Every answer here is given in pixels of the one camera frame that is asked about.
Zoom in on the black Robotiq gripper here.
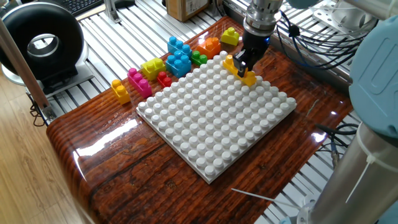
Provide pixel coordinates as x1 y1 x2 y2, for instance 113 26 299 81
233 30 271 79

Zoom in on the yellow four-stud long block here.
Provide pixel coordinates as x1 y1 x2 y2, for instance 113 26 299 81
222 54 257 87

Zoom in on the lime single-stud small block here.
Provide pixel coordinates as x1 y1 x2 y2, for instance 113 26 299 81
220 27 241 47

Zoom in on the orange four-stud block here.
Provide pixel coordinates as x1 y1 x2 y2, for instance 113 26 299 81
196 37 222 60

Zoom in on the green two-stud block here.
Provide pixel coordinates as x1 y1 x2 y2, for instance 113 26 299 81
190 50 208 67

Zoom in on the white studded baseplate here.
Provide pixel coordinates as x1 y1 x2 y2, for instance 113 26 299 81
136 50 298 185

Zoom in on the blue four-stud square block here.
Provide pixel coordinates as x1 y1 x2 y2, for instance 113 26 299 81
165 50 192 78

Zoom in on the blue three-stud long block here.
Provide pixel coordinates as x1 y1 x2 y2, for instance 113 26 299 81
167 36 193 57

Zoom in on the labelled cardboard box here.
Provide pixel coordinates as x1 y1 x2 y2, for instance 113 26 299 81
165 0 210 22

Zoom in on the red two-stud block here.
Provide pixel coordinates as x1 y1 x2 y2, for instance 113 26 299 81
156 71 173 88

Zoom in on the lime curved two-stud block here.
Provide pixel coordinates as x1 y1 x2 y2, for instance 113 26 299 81
140 57 167 82

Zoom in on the pink three-stud block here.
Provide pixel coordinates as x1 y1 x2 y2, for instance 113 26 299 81
127 67 153 99

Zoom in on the white round device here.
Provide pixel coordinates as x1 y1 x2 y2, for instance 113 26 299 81
312 0 379 34

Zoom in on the yellow two-stud block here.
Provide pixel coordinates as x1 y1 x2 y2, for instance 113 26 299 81
111 78 132 106

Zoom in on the white zip tie on tube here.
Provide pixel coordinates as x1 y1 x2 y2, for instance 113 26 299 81
344 130 398 203

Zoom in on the glossy wood-grain board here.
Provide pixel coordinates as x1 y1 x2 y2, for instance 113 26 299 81
45 16 354 224

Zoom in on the black keyboard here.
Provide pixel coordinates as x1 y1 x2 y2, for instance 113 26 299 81
55 0 105 16

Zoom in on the black cable bundle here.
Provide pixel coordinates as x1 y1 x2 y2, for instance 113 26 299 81
275 9 379 71

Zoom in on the black cable with connector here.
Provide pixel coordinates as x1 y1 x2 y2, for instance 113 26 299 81
315 123 360 169

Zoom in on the upright aluminium bracket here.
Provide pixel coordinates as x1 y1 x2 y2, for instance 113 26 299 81
103 0 121 24

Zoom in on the thin black looped cable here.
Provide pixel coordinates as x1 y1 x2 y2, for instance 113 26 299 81
29 93 47 128

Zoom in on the slanted aluminium profile post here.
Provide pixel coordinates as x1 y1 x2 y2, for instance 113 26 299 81
0 18 57 121

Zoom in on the black ring-shaped device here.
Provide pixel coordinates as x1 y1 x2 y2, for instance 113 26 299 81
0 2 95 95

